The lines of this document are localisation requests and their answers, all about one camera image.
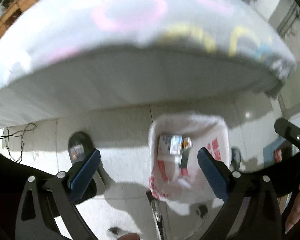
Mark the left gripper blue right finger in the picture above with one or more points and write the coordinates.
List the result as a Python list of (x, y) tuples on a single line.
[(216, 173)]

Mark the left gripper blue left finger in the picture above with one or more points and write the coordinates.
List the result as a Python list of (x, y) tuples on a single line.
[(81, 174)]

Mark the dark green long box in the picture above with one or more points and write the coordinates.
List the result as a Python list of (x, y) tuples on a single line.
[(184, 159)]

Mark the orange snack wrapper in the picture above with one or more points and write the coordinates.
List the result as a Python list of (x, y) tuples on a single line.
[(186, 143)]

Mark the blue white milk carton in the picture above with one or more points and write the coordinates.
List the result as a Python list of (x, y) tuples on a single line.
[(170, 144)]

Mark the trash bin white bag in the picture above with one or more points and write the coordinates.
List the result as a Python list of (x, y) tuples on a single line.
[(183, 188)]

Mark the person right hand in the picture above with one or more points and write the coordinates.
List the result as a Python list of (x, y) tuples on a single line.
[(294, 215)]

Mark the black right slipper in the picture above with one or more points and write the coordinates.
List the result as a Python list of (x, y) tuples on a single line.
[(236, 159)]

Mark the black slipper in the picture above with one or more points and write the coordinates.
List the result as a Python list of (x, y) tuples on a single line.
[(80, 145), (236, 159)]

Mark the black left slipper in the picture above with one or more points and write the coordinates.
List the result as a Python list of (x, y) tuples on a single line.
[(80, 145)]

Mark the bed with circle-pattern sheet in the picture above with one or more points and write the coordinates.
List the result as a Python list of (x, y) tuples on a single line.
[(62, 57)]

